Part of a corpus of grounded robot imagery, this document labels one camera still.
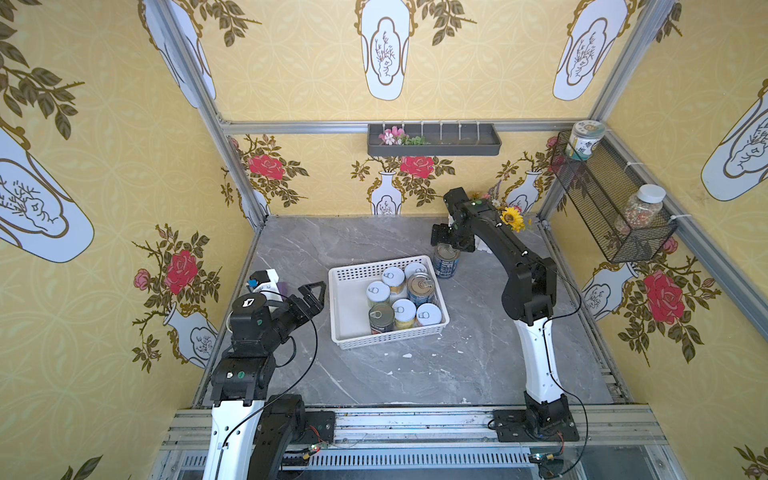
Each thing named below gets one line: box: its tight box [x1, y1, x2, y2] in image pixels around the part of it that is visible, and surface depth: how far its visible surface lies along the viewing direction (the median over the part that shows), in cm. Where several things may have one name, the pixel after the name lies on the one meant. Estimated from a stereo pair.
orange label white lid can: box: [382, 266, 406, 294], surface depth 99 cm
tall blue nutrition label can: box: [433, 243, 460, 279], surface depth 99 cm
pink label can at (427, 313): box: [414, 302, 443, 327], surface depth 89 cm
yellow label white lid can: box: [392, 298, 417, 330], surface depth 90 cm
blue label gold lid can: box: [407, 272, 435, 307], surface depth 91 cm
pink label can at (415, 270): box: [404, 262, 428, 278], surface depth 100 cm
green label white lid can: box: [366, 280, 391, 308], surface depth 94 cm
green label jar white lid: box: [565, 120, 606, 161], surface depth 87 cm
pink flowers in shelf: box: [378, 125, 431, 146], surface depth 89 cm
